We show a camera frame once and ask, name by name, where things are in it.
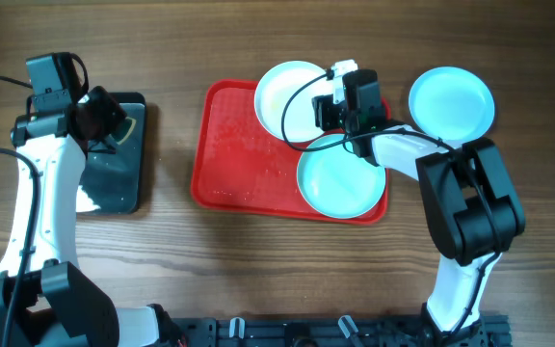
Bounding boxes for red plastic tray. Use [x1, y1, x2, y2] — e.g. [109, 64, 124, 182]
[190, 78, 393, 227]

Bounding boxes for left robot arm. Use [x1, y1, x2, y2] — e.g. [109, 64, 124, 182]
[0, 52, 189, 347]

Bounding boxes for black rectangular water tray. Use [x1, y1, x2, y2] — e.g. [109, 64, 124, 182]
[76, 93, 147, 215]

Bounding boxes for green and yellow sponge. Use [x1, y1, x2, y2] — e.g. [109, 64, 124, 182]
[111, 117, 137, 145]

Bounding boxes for light blue plate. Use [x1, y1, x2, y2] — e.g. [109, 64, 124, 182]
[297, 134, 386, 220]
[408, 67, 496, 143]

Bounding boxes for white round plate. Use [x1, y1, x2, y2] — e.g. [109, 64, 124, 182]
[254, 59, 358, 143]

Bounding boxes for left camera cable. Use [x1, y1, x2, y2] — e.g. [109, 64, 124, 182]
[0, 72, 42, 347]

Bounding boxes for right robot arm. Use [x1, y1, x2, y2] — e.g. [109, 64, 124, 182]
[312, 67, 525, 345]

